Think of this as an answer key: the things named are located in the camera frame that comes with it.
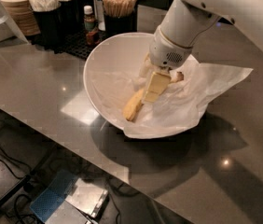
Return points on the small brown sauce bottle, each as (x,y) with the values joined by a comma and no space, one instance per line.
(90,24)

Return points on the blue perforated box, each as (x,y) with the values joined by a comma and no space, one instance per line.
(46,203)

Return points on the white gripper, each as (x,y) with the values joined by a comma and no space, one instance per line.
(166,52)

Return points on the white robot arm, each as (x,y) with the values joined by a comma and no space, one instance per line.
(184,22)

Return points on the white bowl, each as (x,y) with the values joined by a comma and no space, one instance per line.
(131,47)

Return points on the black cup of wooden sticks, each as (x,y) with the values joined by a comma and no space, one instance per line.
(119,16)

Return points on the silver metal box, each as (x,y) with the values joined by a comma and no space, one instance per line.
(87,197)

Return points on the black cup of wrapped straws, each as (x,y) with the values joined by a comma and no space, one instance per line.
(47,15)

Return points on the stack of brown paper cups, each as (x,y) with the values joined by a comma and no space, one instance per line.
(21,12)

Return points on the yellow banana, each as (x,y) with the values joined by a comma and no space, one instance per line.
(133,106)

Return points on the white crinkled paper liner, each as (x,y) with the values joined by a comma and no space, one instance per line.
(111,84)

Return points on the black rubber mesh mat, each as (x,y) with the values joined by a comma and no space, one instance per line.
(74,44)

